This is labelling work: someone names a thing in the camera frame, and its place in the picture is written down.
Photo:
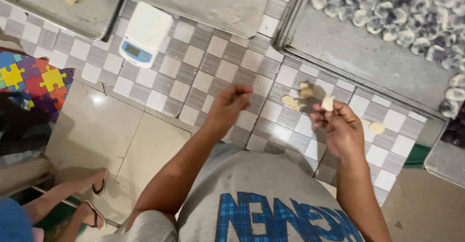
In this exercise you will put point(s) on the colourful puzzle print mat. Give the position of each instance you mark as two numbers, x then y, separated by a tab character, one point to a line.
36	82

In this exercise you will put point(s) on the person's left fingers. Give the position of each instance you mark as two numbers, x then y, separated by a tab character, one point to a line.
238	92

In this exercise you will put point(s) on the small dough scrap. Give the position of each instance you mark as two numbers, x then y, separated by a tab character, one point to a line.
304	85
307	93
298	106
288	100

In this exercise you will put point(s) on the person's right fingers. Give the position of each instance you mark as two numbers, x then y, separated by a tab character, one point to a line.
319	118

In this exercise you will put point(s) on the white digital kitchen scale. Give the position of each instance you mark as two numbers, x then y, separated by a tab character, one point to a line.
145	35

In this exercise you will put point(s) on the dark purple filling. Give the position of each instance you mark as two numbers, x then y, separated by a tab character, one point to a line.
454	129

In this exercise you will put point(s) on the empty floured metal tray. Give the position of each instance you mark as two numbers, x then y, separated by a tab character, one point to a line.
203	2

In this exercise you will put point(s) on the large metal tray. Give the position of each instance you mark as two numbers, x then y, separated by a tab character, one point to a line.
356	56

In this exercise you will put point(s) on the person's right hand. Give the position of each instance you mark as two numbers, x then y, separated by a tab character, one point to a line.
343	135

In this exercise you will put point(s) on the small dough piece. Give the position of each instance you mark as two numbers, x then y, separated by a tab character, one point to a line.
328	103

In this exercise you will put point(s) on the person's left hand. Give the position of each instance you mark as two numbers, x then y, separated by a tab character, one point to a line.
226	111

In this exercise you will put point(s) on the wooden bench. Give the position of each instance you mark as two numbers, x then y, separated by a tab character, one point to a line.
25	176

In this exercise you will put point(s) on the metal tray with dough lump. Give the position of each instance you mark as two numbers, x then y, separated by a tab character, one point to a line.
83	13

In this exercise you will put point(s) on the black bag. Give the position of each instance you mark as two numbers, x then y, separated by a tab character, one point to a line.
20	125

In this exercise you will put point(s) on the round flat dough piece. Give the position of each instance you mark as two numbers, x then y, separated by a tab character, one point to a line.
376	127

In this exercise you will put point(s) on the person's grey printed shirt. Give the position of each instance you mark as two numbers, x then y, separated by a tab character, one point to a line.
254	198

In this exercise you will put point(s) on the pile of purple filled dumplings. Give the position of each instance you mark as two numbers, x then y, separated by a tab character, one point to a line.
407	13

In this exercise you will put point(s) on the green plastic object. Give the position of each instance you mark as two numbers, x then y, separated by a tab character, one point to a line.
417	154

